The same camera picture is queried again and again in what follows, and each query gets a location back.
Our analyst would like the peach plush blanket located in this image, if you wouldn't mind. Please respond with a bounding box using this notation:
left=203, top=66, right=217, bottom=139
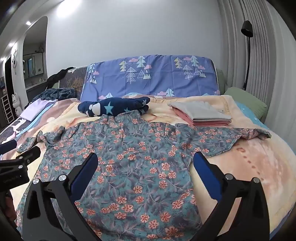
left=0, top=95, right=296, bottom=235

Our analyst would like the white ladder rack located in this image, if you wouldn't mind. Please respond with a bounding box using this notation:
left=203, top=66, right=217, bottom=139
left=1, top=95, right=13, bottom=123

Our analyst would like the dark tree print headboard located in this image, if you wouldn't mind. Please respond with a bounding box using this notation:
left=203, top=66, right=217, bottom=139
left=52, top=66, right=88, bottom=98

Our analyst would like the dark printed bed sheet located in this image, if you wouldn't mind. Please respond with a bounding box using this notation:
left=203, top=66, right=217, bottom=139
left=0, top=116, right=31, bottom=145

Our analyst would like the folded pink garment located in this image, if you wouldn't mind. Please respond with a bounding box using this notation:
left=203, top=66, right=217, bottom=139
left=172, top=108, right=232, bottom=127

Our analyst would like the teal floral shirt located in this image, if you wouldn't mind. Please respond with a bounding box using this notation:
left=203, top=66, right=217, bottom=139
left=16, top=109, right=271, bottom=241

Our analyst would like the light blue cloth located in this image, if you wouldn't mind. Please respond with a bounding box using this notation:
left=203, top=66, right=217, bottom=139
left=14, top=101, right=59, bottom=141

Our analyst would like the navy star print cloth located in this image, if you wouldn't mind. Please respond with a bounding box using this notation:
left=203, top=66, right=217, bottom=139
left=78, top=96, right=151, bottom=117

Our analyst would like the teal star bed sheet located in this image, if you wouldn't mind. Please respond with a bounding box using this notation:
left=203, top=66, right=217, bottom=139
left=236, top=102, right=270, bottom=130

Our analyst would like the wall cabinet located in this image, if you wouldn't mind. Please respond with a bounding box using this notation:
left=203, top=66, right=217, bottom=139
left=23, top=52, right=44, bottom=80

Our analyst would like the white cat figurine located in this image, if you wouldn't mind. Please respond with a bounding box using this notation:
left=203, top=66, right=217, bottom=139
left=12, top=93, right=23, bottom=112

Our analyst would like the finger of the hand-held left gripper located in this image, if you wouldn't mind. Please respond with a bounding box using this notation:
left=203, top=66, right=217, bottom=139
left=0, top=146, right=41, bottom=172
left=0, top=140, right=18, bottom=156

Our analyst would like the folded grey garment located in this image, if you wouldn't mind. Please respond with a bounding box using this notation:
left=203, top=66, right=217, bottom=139
left=168, top=101, right=232, bottom=121

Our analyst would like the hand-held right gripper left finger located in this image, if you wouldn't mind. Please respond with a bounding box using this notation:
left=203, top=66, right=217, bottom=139
left=22, top=152, right=100, bottom=241

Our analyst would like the folded lavender cloth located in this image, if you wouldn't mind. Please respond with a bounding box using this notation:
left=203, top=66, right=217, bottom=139
left=20, top=100, right=58, bottom=121

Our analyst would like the white pleated curtain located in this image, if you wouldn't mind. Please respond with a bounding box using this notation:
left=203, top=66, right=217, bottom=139
left=217, top=0, right=296, bottom=130

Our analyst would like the dark blue fuzzy cloth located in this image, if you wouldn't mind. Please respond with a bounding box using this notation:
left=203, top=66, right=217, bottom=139
left=32, top=88, right=77, bottom=102

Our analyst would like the white wall decoration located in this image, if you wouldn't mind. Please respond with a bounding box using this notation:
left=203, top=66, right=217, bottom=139
left=10, top=49, right=19, bottom=75

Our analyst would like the blue tree print sheet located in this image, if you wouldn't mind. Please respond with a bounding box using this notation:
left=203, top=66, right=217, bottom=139
left=81, top=55, right=221, bottom=100

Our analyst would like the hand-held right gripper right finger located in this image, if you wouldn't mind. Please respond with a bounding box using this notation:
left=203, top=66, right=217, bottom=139
left=193, top=152, right=271, bottom=241

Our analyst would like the black cloth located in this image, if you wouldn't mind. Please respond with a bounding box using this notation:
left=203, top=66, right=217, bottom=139
left=46, top=67, right=76, bottom=90

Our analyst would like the black floor lamp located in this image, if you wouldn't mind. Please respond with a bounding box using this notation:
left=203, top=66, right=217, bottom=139
left=240, top=20, right=253, bottom=91

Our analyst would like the green pillow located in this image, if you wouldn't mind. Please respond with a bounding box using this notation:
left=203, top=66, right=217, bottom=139
left=224, top=87, right=267, bottom=121

